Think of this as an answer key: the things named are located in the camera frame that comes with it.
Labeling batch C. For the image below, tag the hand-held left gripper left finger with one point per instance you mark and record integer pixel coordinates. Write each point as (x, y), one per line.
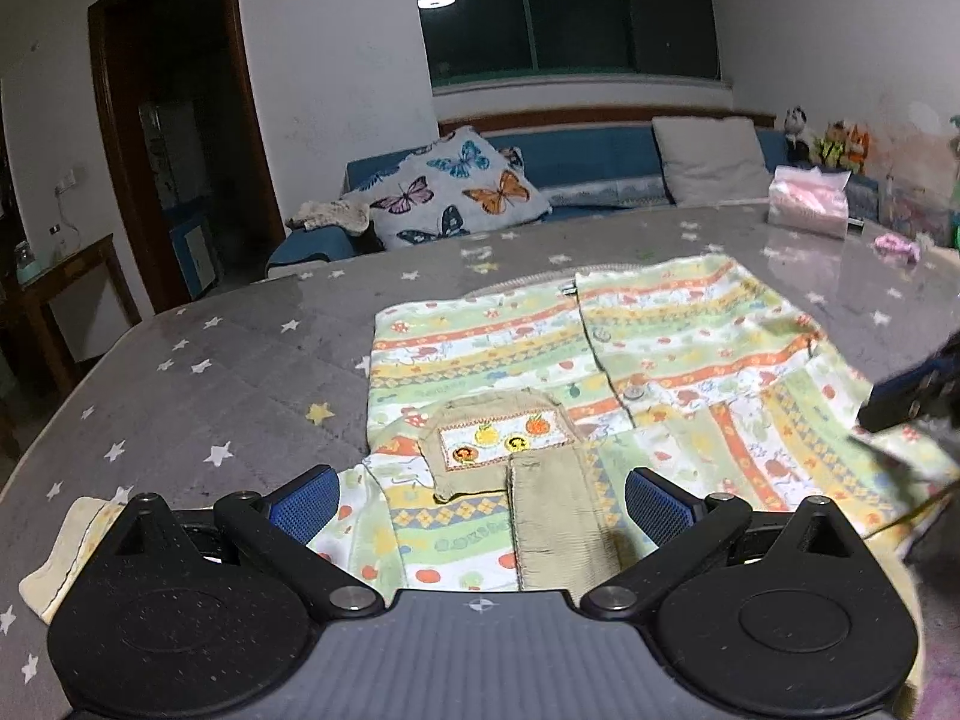
(304, 511)

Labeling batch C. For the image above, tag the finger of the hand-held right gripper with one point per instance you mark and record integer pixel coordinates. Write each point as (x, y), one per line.
(919, 394)
(911, 456)

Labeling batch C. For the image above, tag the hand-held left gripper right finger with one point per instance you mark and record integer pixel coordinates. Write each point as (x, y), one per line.
(660, 508)

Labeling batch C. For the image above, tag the fruit-print striped child's shirt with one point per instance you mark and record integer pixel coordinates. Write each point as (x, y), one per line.
(525, 360)

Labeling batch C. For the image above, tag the small pink cloth item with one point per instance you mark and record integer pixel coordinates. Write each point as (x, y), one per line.
(898, 246)

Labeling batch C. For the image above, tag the grey star-print table cover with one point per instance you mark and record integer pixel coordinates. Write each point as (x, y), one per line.
(225, 367)

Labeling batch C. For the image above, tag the pink tissue pack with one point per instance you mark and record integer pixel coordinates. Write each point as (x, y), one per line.
(810, 202)

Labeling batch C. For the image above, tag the pale yellow cloth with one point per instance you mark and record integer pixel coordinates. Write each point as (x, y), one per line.
(64, 562)

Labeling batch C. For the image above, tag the orange plush toy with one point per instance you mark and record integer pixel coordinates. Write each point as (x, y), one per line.
(844, 146)

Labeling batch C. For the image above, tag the blue cabinet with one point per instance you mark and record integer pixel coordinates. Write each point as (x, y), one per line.
(187, 247)

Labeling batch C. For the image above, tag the black and white plush toy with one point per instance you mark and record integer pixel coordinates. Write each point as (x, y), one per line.
(797, 131)

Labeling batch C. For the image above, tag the beige crumpled cloth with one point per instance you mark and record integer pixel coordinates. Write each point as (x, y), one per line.
(330, 214)

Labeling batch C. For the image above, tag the plain white pillow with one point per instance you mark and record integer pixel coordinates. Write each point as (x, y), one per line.
(709, 161)

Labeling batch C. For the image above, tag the wooden side table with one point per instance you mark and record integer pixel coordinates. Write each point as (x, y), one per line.
(67, 292)

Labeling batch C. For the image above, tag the butterfly-print pillow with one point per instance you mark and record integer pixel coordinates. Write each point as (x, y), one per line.
(457, 191)

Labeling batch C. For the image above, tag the blue sofa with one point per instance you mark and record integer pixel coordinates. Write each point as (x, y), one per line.
(592, 157)

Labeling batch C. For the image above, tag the dark window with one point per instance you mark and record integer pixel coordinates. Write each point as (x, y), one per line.
(562, 7)

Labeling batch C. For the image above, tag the white wall socket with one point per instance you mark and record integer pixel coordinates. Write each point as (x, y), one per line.
(67, 184)

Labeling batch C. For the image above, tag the brown wooden door frame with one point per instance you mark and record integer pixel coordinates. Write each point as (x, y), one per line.
(112, 127)

